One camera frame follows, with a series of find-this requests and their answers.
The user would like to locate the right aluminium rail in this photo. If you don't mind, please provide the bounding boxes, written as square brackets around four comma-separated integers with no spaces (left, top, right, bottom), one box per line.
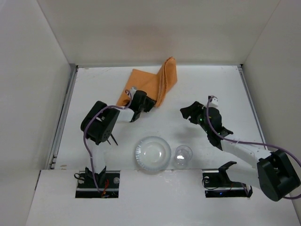
[237,64,266,143]

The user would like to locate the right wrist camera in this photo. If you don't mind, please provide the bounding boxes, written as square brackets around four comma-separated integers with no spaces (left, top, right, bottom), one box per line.
[209,96,219,108]

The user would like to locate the white ceramic plate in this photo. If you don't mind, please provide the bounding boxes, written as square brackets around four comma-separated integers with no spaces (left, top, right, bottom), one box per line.
[135,136,171,172]

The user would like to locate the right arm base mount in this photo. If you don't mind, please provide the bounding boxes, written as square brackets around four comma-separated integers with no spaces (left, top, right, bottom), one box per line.
[202,170,253,198]

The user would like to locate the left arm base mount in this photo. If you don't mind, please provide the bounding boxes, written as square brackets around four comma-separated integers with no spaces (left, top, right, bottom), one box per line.
[74,170,121,199]

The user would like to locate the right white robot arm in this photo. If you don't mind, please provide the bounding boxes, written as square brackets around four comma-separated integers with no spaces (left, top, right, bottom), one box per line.
[180,101,301,202]

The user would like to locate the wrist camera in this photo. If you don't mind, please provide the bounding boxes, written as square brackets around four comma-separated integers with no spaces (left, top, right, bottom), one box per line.
[209,96,219,108]
[130,86,137,93]

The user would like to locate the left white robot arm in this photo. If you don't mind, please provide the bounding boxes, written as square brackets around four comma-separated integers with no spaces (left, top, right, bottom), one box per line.
[80,87,156,184]

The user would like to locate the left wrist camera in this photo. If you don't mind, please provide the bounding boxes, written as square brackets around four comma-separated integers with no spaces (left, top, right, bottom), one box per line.
[130,86,137,93]

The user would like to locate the orange cloth placemat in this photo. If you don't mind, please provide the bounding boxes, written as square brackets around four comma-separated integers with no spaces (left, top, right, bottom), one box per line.
[124,57,177,107]

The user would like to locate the left aluminium rail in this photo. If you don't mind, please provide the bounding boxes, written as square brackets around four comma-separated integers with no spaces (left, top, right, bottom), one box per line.
[45,64,78,170]

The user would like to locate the aluminium rail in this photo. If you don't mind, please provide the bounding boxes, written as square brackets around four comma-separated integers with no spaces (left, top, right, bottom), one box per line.
[237,64,266,143]
[45,64,78,170]

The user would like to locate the clear drinking glass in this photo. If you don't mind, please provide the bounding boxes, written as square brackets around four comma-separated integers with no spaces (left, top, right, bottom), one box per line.
[174,145,193,169]

